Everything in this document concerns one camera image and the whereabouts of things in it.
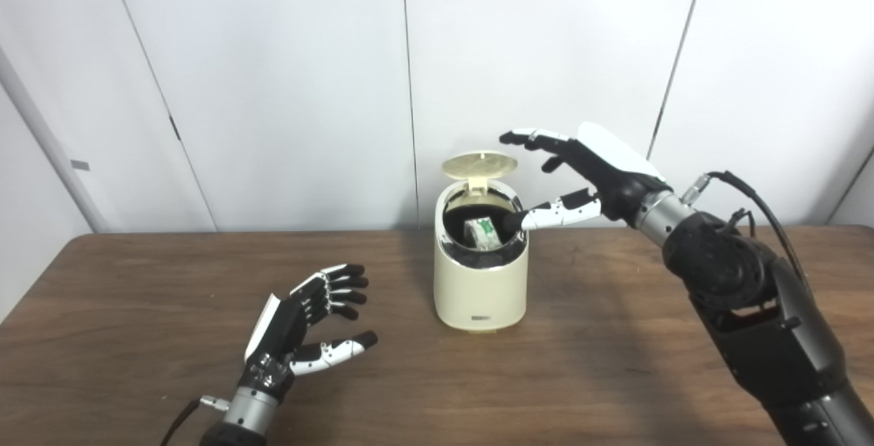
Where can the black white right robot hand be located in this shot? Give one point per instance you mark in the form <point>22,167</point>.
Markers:
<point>614,173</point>

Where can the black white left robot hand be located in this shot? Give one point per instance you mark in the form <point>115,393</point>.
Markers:
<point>280,330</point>

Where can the round cream bin lid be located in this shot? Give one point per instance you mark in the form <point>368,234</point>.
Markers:
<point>478,164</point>

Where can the green white milk carton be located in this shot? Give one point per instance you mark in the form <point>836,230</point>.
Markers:
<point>481,233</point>

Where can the cream-colored bin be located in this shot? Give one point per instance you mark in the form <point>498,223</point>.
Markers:
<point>478,296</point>

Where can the black bin liner bag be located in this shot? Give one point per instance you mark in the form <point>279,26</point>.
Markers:
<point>456,217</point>

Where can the black wall panel hinge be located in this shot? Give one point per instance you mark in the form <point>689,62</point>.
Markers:
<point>174,128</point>

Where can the small grey wall label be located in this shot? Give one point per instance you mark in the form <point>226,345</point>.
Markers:
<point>80,165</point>

